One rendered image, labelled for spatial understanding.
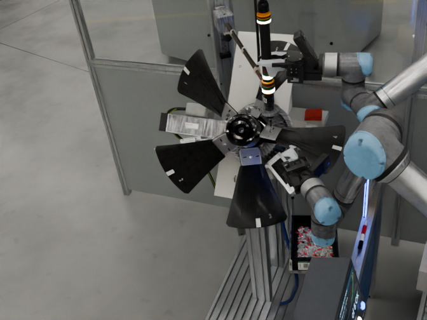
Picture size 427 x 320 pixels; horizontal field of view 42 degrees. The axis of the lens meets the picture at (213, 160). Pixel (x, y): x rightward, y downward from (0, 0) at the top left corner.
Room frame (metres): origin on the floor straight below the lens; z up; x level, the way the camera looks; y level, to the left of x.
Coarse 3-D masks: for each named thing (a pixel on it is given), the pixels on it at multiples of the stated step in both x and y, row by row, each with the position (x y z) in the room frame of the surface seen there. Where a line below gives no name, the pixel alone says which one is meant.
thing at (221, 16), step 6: (222, 6) 2.30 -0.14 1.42; (216, 12) 2.27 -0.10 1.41; (222, 12) 2.26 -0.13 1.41; (228, 12) 2.25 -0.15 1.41; (216, 18) 2.24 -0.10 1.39; (222, 18) 2.21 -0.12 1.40; (228, 18) 2.21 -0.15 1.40; (216, 24) 2.25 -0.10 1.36; (222, 24) 2.21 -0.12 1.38; (222, 30) 2.21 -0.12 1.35; (228, 30) 2.21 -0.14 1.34
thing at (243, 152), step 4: (248, 148) 1.64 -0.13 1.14; (252, 148) 1.65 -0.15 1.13; (256, 148) 1.65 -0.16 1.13; (240, 152) 1.62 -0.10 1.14; (244, 152) 1.62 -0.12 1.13; (248, 152) 1.63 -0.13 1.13; (252, 152) 1.63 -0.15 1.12; (256, 152) 1.64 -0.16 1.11; (260, 152) 1.64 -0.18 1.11; (240, 156) 1.61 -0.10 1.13; (244, 156) 1.61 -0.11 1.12; (248, 156) 1.62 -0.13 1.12; (260, 156) 1.63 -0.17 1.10; (240, 160) 1.60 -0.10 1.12; (244, 160) 1.60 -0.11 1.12; (248, 160) 1.61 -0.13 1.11; (252, 160) 1.61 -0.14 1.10; (256, 160) 1.62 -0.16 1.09; (260, 160) 1.62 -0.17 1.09; (244, 164) 1.59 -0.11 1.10; (248, 164) 1.59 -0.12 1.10
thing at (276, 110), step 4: (260, 84) 1.69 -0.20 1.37; (260, 88) 1.68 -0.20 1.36; (260, 92) 1.68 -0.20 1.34; (264, 104) 1.66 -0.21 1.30; (260, 108) 1.65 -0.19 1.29; (264, 108) 1.65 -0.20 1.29; (276, 108) 1.64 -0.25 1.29; (260, 112) 1.64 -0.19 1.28; (264, 112) 1.62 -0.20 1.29; (268, 112) 1.62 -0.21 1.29; (272, 112) 1.62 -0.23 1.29; (276, 112) 1.61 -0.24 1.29; (268, 116) 1.61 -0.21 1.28; (272, 116) 1.61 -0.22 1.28
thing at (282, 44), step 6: (276, 42) 1.87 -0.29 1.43; (282, 42) 1.85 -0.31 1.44; (282, 48) 1.82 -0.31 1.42; (288, 48) 1.80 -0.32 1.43; (294, 48) 1.78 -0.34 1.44; (282, 72) 1.73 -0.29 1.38; (276, 78) 1.73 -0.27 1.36; (282, 78) 1.71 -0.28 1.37; (276, 84) 1.71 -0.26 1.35; (258, 90) 1.80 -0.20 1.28; (258, 96) 1.76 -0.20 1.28
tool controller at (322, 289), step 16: (320, 272) 0.94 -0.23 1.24; (336, 272) 0.92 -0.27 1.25; (352, 272) 0.93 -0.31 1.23; (304, 288) 0.90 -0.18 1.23; (320, 288) 0.88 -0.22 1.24; (336, 288) 0.87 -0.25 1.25; (352, 288) 0.90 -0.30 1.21; (304, 304) 0.85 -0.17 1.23; (320, 304) 0.83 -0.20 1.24; (336, 304) 0.82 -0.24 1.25; (352, 304) 0.87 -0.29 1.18
